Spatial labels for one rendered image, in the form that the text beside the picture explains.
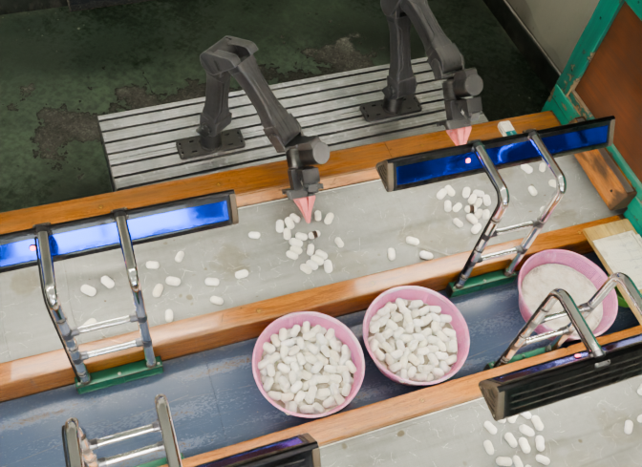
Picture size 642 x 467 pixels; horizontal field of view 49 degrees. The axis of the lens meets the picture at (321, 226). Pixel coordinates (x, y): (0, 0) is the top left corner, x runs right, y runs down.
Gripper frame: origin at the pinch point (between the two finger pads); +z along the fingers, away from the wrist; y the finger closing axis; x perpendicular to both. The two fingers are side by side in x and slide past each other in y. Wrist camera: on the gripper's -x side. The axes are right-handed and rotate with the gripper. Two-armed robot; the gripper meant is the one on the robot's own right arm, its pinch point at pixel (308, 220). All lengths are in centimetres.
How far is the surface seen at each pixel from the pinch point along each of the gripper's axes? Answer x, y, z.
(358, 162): 9.2, 20.2, -11.9
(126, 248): -41, -48, -8
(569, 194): -5, 79, 8
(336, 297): -16.7, -0.4, 18.4
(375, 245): -6.1, 15.9, 9.8
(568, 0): 96, 161, -60
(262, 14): 169, 39, -81
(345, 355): -24.7, -3.0, 30.8
